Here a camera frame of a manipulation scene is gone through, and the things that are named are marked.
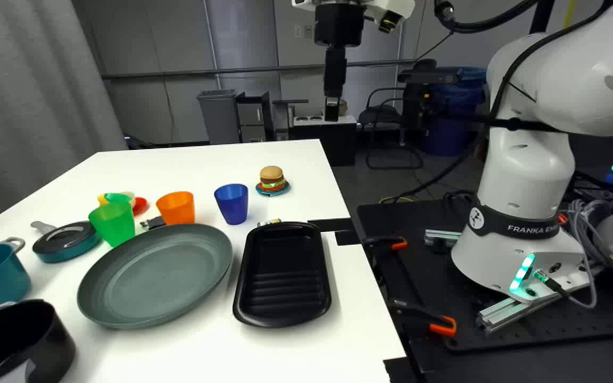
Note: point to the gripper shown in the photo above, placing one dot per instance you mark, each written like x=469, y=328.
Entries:
x=339, y=24

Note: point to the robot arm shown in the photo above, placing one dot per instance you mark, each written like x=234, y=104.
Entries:
x=530, y=159

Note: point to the blue plastic cup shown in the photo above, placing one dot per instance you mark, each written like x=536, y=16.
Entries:
x=231, y=203

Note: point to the orange plastic cup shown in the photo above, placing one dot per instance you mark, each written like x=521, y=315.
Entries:
x=175, y=208

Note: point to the green plastic cup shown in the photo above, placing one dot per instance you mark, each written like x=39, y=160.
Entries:
x=113, y=224

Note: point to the gray plate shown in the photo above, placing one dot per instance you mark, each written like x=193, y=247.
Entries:
x=155, y=275

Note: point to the black chair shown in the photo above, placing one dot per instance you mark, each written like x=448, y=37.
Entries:
x=383, y=117

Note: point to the black cabinet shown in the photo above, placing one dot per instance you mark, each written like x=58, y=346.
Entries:
x=328, y=141

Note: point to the grey drawer cabinet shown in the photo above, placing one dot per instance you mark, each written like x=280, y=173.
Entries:
x=253, y=119

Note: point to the blue bin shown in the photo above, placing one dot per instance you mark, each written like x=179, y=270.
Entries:
x=453, y=122

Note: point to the grey trash bin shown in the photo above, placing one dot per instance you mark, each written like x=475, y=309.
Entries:
x=218, y=117

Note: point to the toy burger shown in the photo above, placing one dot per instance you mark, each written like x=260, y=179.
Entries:
x=272, y=180

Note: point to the small yellow green toy piece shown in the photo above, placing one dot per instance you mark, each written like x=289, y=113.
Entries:
x=268, y=222

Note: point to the orange black clamp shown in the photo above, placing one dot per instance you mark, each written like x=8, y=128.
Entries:
x=429, y=319
x=389, y=243

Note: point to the aluminium profile bar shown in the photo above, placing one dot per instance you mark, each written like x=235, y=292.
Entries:
x=441, y=237
x=508, y=311

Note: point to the black rectangular tray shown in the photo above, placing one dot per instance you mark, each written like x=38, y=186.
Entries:
x=282, y=274

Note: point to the small black toy piece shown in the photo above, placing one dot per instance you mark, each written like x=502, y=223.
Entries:
x=152, y=222

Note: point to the stack of colourful toy plates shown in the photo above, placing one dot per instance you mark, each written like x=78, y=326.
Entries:
x=125, y=199

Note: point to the grey curtain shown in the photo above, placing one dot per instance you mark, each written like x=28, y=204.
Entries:
x=30, y=96

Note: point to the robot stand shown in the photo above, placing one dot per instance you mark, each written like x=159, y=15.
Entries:
x=498, y=330

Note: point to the teal pan with black lid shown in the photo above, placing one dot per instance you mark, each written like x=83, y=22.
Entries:
x=66, y=242

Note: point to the black pot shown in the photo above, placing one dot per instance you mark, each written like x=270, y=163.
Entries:
x=14, y=346

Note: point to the wall socket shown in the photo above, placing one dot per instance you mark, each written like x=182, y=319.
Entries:
x=303, y=31

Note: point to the camera on mount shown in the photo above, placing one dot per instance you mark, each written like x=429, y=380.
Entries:
x=426, y=77

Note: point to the grey wall rail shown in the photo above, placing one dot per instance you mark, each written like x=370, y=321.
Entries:
x=205, y=72

